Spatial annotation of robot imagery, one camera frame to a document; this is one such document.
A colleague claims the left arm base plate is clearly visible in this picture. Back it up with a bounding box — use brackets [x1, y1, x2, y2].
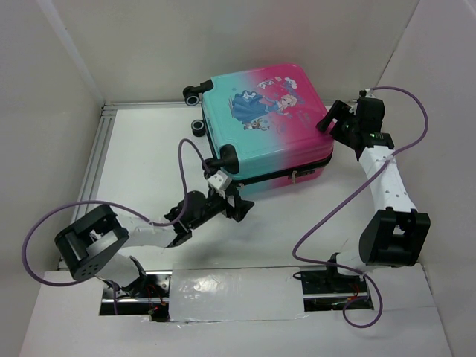
[115, 271, 173, 303]

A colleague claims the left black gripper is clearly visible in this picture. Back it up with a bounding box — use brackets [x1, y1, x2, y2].
[189, 184, 254, 230]

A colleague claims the pink hard-shell suitcase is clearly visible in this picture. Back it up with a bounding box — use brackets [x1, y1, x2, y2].
[182, 63, 334, 189]

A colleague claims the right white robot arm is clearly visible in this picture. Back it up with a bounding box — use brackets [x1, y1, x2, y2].
[317, 94, 431, 292]

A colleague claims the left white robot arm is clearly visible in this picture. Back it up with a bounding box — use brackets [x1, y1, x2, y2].
[54, 185, 254, 297]

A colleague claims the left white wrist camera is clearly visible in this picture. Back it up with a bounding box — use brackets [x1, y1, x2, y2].
[207, 170, 231, 197]

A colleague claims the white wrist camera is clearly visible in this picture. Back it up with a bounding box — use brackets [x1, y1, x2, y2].
[358, 88, 375, 98]
[207, 170, 231, 197]

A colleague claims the white glossy cover sheet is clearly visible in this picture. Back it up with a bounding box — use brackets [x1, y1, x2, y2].
[169, 267, 305, 323]

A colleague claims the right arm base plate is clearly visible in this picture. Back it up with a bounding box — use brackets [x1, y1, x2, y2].
[293, 270, 368, 298]

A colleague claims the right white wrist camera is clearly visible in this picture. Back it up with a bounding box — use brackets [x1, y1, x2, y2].
[358, 88, 375, 98]

